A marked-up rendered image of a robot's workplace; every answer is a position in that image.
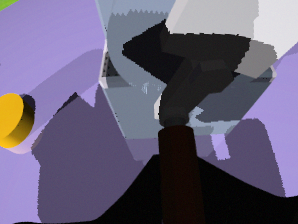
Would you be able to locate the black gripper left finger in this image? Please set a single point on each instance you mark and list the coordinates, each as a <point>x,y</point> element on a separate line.
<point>141,203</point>

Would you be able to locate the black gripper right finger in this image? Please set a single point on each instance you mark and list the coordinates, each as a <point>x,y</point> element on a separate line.
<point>230,201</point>

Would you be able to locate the yellow short cylinder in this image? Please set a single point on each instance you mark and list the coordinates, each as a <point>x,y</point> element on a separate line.
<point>16,120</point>

